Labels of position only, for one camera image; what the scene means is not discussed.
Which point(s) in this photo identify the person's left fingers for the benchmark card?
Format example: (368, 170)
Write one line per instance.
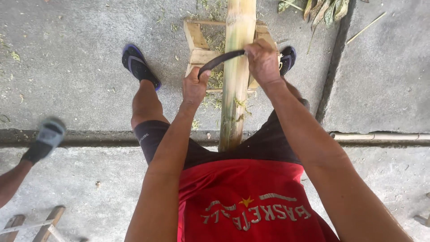
(201, 72)

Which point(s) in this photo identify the thin bamboo pole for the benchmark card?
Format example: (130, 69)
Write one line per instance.
(379, 136)

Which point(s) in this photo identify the black purple right flip-flop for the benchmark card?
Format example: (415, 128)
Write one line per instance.
(288, 59)

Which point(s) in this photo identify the dry leaves heap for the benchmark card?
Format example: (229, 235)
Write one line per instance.
(319, 10)

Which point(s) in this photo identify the person's left leg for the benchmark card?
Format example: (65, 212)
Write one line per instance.
(146, 102)

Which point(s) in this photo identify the black purple flip-flop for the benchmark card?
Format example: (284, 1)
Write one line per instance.
(288, 59)
(138, 65)

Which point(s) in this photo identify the thin bamboo stick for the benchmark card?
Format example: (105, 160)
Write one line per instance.
(366, 28)

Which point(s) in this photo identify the black purple left flip-flop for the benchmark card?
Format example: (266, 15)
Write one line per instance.
(138, 65)

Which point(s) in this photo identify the wooden stool frame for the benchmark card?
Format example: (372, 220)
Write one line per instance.
(33, 227)

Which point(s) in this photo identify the dark curved drawknife blade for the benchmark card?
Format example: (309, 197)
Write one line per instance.
(218, 61)

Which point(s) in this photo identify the green bamboo pole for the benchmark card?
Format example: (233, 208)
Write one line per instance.
(235, 67)

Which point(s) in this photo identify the wooden support stand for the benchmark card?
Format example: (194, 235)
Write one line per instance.
(200, 50)

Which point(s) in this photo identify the person's right fingers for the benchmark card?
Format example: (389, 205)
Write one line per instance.
(257, 47)

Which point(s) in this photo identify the wooden piece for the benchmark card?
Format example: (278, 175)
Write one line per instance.
(422, 218)

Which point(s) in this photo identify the person's right hand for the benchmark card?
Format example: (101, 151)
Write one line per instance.
(263, 64)

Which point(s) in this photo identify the person's left hand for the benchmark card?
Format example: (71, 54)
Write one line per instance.
(194, 88)

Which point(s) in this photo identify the person's dark shorts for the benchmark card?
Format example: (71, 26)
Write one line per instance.
(208, 148)

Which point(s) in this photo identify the person's red shirt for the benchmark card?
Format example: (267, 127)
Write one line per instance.
(248, 201)

